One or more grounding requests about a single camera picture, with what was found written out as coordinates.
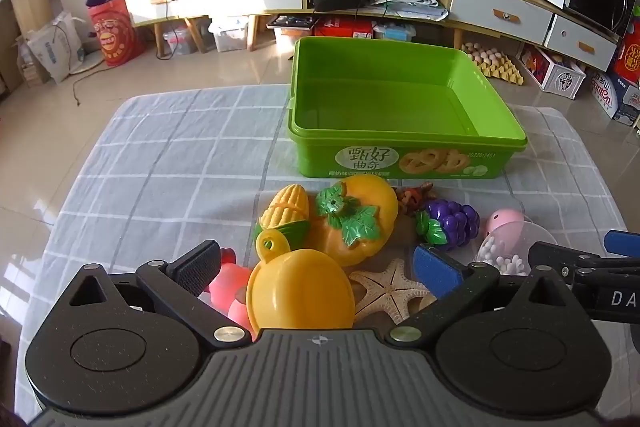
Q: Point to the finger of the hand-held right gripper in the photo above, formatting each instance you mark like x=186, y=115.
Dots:
x=555, y=257
x=622, y=242

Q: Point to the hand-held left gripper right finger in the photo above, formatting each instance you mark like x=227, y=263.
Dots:
x=440, y=269

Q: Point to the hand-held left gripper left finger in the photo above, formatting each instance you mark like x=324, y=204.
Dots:
x=200, y=264

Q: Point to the pink pig toy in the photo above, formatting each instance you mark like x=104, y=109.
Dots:
x=227, y=287

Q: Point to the purple toy grapes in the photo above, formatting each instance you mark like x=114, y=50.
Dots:
x=450, y=219

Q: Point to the clear cotton swab jar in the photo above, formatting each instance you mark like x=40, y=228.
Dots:
x=500, y=257

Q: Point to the tan starfish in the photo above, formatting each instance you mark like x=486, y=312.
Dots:
x=385, y=289

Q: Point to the pink round toy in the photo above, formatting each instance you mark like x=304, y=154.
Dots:
x=505, y=222

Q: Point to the small brown red figurine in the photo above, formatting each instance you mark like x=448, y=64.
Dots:
x=407, y=199

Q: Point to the orange toy persimmon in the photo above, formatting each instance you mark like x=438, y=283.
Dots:
x=370, y=202

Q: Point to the yellow toy fruit half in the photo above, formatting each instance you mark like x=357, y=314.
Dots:
x=300, y=292

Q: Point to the toy corn cob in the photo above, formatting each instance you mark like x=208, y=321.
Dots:
x=287, y=207

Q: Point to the green plastic box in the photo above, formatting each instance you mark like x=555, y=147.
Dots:
x=400, y=107

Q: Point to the grey checked tablecloth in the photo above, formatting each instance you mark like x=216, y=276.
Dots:
x=175, y=157

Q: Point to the blue white carton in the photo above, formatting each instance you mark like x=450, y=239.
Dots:
x=612, y=94

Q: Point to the white printed crate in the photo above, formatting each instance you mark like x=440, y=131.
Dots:
x=552, y=74

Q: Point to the red gift box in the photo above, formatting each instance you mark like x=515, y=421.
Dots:
x=627, y=59

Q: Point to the yellow egg tray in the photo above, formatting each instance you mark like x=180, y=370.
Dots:
x=492, y=62

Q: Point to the clear storage box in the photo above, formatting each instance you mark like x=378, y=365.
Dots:
x=229, y=37
x=179, y=42

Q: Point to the blue lidded plastic box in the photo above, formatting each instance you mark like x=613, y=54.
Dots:
x=395, y=32

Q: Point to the red printed bag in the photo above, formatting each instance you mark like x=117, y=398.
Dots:
x=115, y=34

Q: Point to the red cardboard box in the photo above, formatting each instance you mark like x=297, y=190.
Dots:
x=342, y=29

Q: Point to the white woven sack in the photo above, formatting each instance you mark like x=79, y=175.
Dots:
x=50, y=49

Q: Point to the light wooden bookshelf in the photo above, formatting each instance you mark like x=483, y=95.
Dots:
x=30, y=2

